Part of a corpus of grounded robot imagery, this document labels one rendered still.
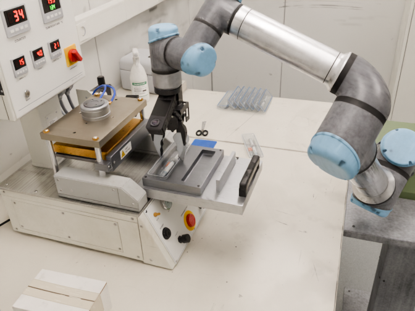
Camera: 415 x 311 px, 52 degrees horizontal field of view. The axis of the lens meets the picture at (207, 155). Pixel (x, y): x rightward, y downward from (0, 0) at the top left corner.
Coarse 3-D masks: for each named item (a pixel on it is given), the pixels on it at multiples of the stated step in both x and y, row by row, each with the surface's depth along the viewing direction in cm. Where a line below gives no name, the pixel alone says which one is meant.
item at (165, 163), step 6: (174, 144) 126; (168, 150) 124; (174, 150) 124; (162, 156) 121; (168, 156) 121; (174, 156) 121; (162, 162) 118; (168, 162) 118; (174, 162) 118; (156, 168) 116; (162, 168) 115; (168, 168) 115; (156, 174) 113; (162, 174) 113
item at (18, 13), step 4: (20, 8) 105; (8, 12) 101; (12, 12) 103; (16, 12) 104; (20, 12) 105; (8, 16) 102; (12, 16) 103; (16, 16) 104; (20, 16) 105; (24, 16) 106; (12, 20) 103; (16, 20) 104; (20, 20) 106
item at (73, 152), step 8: (136, 120) 129; (128, 128) 124; (120, 136) 120; (56, 144) 118; (64, 144) 117; (72, 144) 117; (104, 144) 117; (112, 144) 116; (56, 152) 120; (64, 152) 118; (72, 152) 117; (80, 152) 116; (88, 152) 115; (104, 152) 113; (88, 160) 117
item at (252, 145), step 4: (244, 136) 177; (248, 136) 177; (252, 136) 177; (244, 140) 174; (248, 140) 174; (252, 140) 174; (256, 140) 174; (248, 144) 171; (252, 144) 171; (256, 144) 171; (248, 148) 169; (252, 148) 169; (256, 148) 169; (260, 148) 168; (248, 152) 166; (252, 152) 166; (256, 152) 166; (260, 152) 166
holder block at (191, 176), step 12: (192, 156) 122; (204, 156) 125; (216, 156) 122; (180, 168) 117; (192, 168) 119; (204, 168) 119; (216, 168) 120; (144, 180) 114; (156, 180) 112; (168, 180) 112; (180, 180) 112; (192, 180) 114; (204, 180) 112; (192, 192) 110
